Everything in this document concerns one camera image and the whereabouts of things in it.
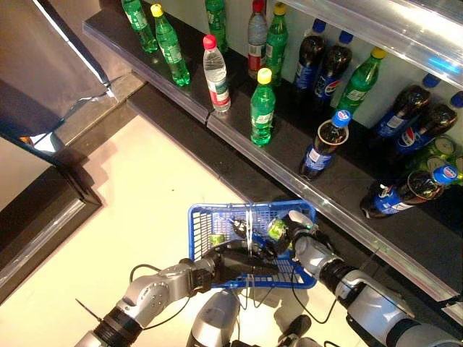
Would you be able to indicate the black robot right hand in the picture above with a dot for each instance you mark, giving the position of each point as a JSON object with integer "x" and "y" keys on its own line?
{"x": 300, "y": 221}

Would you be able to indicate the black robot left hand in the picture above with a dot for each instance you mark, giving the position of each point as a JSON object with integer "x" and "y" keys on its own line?
{"x": 235, "y": 265}

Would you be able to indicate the blue plastic shopping basket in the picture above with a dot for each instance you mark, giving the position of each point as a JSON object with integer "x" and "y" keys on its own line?
{"x": 224, "y": 206}

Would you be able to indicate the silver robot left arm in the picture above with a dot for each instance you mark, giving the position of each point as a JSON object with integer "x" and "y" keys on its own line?
{"x": 155, "y": 289}

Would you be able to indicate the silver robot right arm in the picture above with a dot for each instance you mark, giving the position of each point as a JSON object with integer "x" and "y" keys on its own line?
{"x": 361, "y": 300}

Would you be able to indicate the black glossy shelf board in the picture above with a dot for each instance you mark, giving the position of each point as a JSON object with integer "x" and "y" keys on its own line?
{"x": 287, "y": 144}

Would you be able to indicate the green Sprite bottle yellow cap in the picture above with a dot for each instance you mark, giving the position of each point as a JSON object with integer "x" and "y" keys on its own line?
{"x": 217, "y": 25}
{"x": 139, "y": 25}
{"x": 171, "y": 50}
{"x": 262, "y": 115}
{"x": 275, "y": 50}
{"x": 358, "y": 90}

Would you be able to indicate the black shelf base plinth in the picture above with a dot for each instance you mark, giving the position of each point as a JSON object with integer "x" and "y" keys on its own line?
{"x": 202, "y": 144}

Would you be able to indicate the Pepsi cola bottle blue cap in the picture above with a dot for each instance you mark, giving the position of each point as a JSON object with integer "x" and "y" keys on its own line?
{"x": 423, "y": 133}
{"x": 307, "y": 61}
{"x": 401, "y": 115}
{"x": 331, "y": 79}

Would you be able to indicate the clear water bottle red cap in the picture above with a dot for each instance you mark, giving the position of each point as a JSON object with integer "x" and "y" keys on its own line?
{"x": 217, "y": 79}
{"x": 257, "y": 43}

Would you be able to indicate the black glossy counter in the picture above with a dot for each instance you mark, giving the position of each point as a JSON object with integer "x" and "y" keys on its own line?
{"x": 43, "y": 231}

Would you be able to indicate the white shelf back panel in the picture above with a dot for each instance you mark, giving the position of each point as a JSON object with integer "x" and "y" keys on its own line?
{"x": 237, "y": 25}

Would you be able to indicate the brown backdrop sheet silver edge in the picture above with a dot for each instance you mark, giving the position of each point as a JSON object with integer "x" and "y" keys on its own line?
{"x": 43, "y": 54}

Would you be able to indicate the clear plastic shelf edge rail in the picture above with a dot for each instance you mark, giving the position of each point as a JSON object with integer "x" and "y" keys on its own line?
{"x": 144, "y": 74}
{"x": 454, "y": 311}
{"x": 398, "y": 32}
{"x": 275, "y": 171}

